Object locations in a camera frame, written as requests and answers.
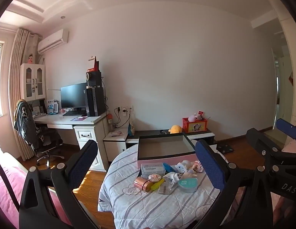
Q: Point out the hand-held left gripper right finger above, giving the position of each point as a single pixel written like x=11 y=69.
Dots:
x=210 y=165

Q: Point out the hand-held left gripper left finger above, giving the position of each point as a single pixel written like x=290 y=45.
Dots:
x=83 y=164

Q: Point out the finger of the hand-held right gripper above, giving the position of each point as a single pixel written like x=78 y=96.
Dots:
x=257 y=140
x=286 y=126

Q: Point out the pink block figurine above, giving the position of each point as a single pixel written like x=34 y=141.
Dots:
x=198 y=166

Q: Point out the pig figurine blue dress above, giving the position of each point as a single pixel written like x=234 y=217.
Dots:
x=192 y=171

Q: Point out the white big-head figurine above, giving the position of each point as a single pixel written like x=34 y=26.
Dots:
x=181 y=167

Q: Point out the teal round box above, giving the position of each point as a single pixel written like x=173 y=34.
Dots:
x=188 y=184

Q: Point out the white charger plug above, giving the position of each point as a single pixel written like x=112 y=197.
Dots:
x=173 y=176

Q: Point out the pink cardboard box dark rim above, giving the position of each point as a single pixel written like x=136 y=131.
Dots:
x=162 y=162

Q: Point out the clear plastic case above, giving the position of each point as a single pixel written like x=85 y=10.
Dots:
x=166 y=189

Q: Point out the yellow highlighter pen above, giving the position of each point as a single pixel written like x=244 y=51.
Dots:
x=157 y=186

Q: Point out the pink hair clip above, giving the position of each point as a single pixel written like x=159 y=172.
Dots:
x=154 y=177

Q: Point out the clear dental flosser box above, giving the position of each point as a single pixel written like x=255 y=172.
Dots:
x=152 y=170

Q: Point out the rose gold cylinder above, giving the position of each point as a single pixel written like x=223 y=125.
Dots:
x=142 y=183

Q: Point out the black bathroom scale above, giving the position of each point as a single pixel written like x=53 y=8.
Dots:
x=224 y=148

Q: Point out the pink printed cloth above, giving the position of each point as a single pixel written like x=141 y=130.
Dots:
x=286 y=210

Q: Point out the glass door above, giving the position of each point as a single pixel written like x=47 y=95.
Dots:
x=284 y=95

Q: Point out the white bedside cabinet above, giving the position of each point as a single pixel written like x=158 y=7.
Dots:
x=114 y=152

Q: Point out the black office chair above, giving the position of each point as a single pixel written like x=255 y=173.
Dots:
x=50 y=143

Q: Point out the red storage box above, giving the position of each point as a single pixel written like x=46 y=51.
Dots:
x=194 y=126

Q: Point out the purple mouse pad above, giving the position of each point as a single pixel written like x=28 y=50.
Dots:
x=78 y=118

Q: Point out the white desk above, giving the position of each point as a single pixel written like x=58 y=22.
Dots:
x=64 y=121

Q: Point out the bottle with orange cap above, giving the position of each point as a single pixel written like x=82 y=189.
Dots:
x=110 y=122

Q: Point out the yellow plush toy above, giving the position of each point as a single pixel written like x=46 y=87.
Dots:
x=175 y=129

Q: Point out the pink plush toy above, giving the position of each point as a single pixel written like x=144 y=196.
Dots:
x=192 y=117

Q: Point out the small red card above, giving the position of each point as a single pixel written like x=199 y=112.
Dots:
x=201 y=114

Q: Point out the black keyboard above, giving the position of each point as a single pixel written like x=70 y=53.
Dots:
x=72 y=113

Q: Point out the blue snack bag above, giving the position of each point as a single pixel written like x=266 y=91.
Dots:
x=131 y=129

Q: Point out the black computer tower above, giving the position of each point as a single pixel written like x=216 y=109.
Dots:
x=96 y=101

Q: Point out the blue white carton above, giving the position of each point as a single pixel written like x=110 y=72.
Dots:
x=52 y=107

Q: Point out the black computer monitor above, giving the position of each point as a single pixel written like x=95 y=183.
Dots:
x=74 y=96

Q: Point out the row of books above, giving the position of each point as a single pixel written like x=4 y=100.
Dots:
x=38 y=109

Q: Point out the dark skull print jacket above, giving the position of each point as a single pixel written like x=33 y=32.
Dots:
x=25 y=121

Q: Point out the white glass-door cabinet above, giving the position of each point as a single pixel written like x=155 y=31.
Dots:
x=32 y=81

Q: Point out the red white carton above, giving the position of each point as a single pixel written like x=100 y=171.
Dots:
x=93 y=64

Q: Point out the beige curtain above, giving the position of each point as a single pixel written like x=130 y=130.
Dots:
x=16 y=76

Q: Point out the small doll red dress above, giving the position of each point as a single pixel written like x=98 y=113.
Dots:
x=31 y=59

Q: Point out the white air conditioner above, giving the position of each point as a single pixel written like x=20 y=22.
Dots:
x=52 y=41

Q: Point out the white wall sockets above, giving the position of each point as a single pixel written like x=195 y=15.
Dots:
x=125 y=108

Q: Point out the white bed frame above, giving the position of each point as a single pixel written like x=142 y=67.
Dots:
x=9 y=157

